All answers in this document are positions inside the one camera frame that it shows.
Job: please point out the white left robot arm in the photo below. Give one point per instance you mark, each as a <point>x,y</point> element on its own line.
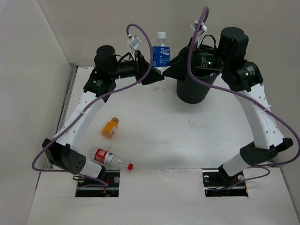
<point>63,151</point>

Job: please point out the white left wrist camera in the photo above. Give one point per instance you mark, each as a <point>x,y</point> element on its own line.
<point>134,42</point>

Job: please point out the orange juice bottle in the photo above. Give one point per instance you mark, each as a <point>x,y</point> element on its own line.
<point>110,128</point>

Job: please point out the red label clear bottle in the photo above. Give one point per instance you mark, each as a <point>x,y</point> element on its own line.
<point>112,160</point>

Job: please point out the blue label clear bottle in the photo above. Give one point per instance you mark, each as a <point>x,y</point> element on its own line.
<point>161,59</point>

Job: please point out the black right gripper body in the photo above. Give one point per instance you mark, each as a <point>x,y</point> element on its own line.
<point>206,59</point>

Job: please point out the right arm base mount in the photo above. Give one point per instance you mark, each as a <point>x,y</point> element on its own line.
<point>215,187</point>

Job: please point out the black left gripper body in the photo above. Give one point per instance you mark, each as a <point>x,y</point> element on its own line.
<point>140,68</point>

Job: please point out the black ribbed plastic bin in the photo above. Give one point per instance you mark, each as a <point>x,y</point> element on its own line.
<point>192,92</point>

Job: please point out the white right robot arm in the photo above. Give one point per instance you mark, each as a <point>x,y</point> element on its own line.
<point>246,83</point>

